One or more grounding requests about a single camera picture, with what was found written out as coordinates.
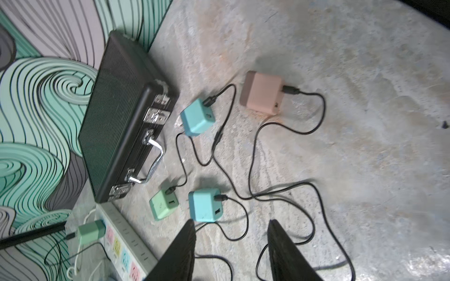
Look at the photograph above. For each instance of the white power strip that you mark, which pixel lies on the white power strip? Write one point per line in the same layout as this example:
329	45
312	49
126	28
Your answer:
129	255

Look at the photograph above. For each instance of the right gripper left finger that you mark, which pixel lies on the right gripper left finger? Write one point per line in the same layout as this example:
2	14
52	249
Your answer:
177	263

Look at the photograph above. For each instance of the pink charger adapter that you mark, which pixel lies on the pink charger adapter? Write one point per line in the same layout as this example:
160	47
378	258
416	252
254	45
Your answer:
262	92

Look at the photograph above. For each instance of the teal charger adapter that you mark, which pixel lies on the teal charger adapter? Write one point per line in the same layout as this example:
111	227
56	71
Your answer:
197	118
203	207

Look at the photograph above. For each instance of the black briefcase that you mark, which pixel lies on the black briefcase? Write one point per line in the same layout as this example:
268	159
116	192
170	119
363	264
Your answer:
130	103

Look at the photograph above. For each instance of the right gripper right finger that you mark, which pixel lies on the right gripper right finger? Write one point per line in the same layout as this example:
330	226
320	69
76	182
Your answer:
287	263

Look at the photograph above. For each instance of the green charger adapter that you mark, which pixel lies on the green charger adapter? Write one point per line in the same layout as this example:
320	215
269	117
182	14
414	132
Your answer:
91	232
163	205

